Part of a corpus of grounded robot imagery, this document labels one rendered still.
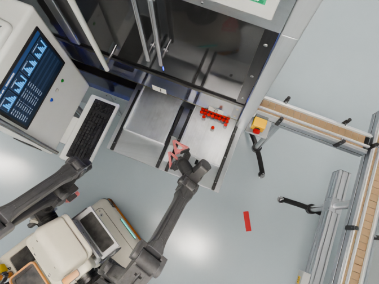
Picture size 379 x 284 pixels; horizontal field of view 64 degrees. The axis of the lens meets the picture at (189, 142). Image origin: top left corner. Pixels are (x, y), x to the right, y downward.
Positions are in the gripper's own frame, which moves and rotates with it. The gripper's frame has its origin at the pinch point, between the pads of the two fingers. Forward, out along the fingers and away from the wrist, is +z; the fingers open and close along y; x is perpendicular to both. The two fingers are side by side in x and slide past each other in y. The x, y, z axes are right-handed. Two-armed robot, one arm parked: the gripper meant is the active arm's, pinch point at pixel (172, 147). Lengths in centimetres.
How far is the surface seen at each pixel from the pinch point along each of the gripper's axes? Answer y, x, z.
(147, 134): 31.5, 8.5, 29.1
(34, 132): 28, -47, 50
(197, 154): 28.1, 26.9, 3.6
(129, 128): 33.0, 1.5, 37.4
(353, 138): -3, 101, -37
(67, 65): 9, -21, 72
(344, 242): 23, 69, -78
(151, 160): 36.4, 4.3, 14.2
